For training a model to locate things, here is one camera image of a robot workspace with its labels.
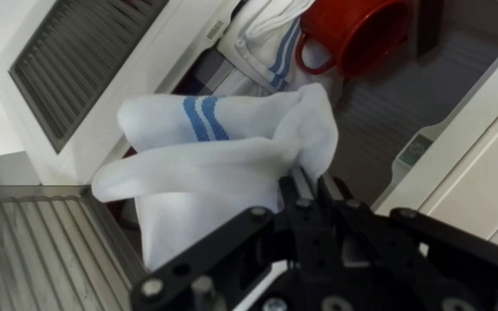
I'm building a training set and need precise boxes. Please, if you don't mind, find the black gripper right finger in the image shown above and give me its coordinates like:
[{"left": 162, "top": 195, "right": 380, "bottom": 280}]
[{"left": 316, "top": 175, "right": 498, "bottom": 311}]

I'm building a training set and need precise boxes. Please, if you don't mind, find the white blue-striped towel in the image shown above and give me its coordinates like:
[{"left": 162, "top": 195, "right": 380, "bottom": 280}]
[{"left": 90, "top": 81, "right": 340, "bottom": 273}]

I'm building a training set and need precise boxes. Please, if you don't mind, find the pile of striped towels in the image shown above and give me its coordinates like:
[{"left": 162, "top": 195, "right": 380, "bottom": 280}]
[{"left": 173, "top": 0, "right": 344, "bottom": 100}]

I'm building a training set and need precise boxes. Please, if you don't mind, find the red mug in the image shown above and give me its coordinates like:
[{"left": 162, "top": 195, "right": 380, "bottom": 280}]
[{"left": 292, "top": 0, "right": 416, "bottom": 78}]

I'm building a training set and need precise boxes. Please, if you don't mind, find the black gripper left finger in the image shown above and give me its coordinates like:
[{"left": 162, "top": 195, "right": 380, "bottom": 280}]
[{"left": 129, "top": 168, "right": 321, "bottom": 311}]

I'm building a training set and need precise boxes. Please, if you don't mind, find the white three-tier cabinet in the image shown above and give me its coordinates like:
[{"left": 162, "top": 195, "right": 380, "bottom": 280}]
[{"left": 0, "top": 0, "right": 498, "bottom": 259}]

